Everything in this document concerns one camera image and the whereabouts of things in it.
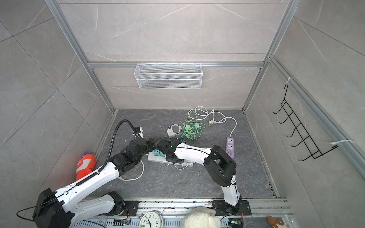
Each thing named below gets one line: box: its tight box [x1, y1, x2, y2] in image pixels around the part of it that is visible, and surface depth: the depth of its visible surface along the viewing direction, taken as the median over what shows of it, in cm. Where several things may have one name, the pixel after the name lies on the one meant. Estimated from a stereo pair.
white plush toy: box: [180, 206, 221, 228], surface depth 55 cm
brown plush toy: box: [267, 215, 285, 228], surface depth 70 cm
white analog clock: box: [137, 209, 164, 228], surface depth 68 cm
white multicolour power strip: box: [147, 151, 195, 168], surface depth 90 cm
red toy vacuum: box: [76, 152, 97, 181], surface depth 84 cm
